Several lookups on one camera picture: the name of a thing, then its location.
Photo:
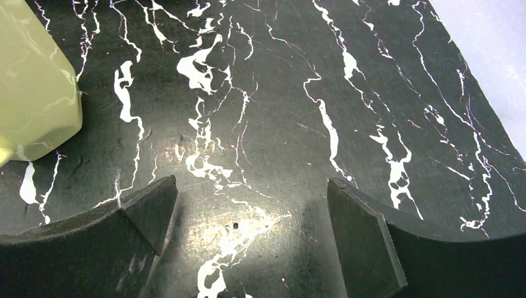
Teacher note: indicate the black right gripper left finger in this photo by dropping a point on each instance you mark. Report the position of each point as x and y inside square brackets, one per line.
[106, 251]

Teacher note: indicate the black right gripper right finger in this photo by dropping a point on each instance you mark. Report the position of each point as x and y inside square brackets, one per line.
[386, 252]

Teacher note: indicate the pale green ceramic mug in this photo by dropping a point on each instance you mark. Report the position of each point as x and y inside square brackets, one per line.
[40, 100]

